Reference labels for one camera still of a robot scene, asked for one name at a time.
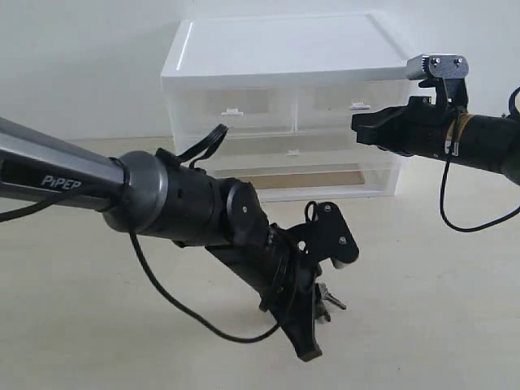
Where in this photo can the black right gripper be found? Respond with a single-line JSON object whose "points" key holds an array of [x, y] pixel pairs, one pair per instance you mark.
{"points": [[418, 129]]}

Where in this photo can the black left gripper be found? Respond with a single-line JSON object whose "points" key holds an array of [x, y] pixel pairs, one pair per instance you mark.
{"points": [[281, 265]]}

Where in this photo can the key bunch with blue tag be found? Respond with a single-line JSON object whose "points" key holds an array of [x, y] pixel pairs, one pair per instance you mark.
{"points": [[323, 300]]}

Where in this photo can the translucent plastic container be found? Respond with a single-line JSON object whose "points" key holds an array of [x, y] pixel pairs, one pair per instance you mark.
{"points": [[296, 153]]}

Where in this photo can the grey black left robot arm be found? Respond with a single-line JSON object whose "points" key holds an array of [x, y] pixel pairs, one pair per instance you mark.
{"points": [[165, 195]]}

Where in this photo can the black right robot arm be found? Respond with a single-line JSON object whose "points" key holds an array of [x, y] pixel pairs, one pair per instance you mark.
{"points": [[485, 143]]}

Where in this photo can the white plastic drawer cabinet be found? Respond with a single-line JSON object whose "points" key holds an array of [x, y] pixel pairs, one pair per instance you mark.
{"points": [[282, 52]]}

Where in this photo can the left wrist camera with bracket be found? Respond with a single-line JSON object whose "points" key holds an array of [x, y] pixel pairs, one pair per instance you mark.
{"points": [[326, 236]]}

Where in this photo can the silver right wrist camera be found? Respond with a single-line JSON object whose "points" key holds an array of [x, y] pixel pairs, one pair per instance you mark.
{"points": [[445, 73]]}

